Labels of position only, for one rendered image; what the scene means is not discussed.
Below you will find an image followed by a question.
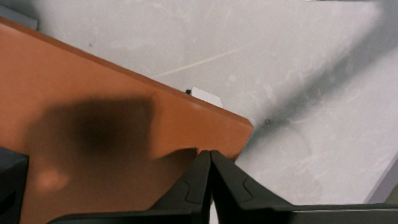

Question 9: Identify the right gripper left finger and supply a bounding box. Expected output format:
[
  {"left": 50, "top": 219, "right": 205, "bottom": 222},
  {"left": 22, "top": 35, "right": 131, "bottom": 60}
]
[{"left": 46, "top": 150, "right": 211, "bottom": 224}]

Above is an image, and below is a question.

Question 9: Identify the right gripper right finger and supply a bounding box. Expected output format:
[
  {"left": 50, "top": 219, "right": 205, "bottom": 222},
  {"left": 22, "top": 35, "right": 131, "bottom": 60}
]
[{"left": 209, "top": 150, "right": 398, "bottom": 224}]

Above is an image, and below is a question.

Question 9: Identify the grey network switch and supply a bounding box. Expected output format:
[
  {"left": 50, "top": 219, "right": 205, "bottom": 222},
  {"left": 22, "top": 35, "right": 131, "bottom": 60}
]
[{"left": 0, "top": 147, "right": 29, "bottom": 224}]

